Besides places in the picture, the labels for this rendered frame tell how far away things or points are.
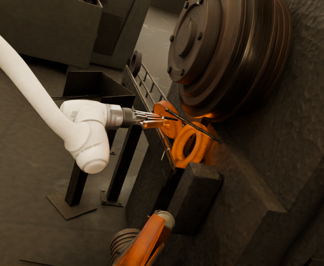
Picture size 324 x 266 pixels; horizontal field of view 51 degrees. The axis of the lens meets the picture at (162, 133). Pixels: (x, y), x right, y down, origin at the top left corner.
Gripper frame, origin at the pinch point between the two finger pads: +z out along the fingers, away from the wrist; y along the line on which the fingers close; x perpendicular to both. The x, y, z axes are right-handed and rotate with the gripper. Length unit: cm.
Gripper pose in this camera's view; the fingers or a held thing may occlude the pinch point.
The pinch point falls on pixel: (170, 121)
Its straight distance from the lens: 132.8
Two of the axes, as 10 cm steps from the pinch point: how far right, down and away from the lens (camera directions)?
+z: 9.1, 0.6, 4.1
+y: 3.4, 4.3, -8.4
